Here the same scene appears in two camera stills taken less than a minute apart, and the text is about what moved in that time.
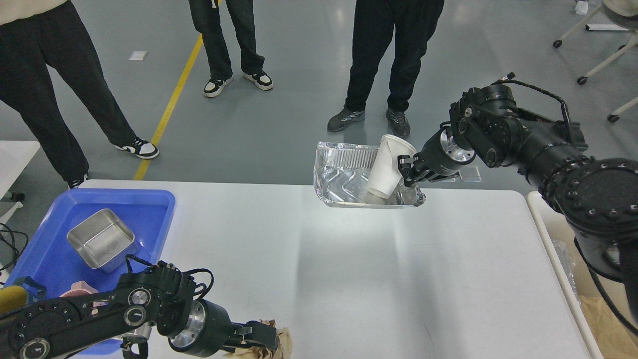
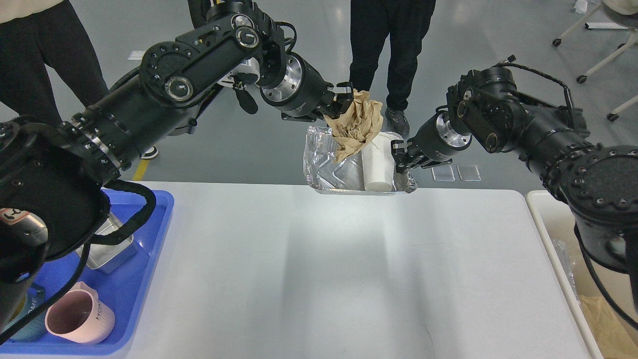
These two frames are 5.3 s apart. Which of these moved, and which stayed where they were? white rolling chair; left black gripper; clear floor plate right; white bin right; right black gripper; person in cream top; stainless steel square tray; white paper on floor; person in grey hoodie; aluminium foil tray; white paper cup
Moved: right black gripper; left black gripper; white paper cup; aluminium foil tray
Stayed: white rolling chair; clear floor plate right; white paper on floor; white bin right; person in grey hoodie; person in cream top; stainless steel square tray
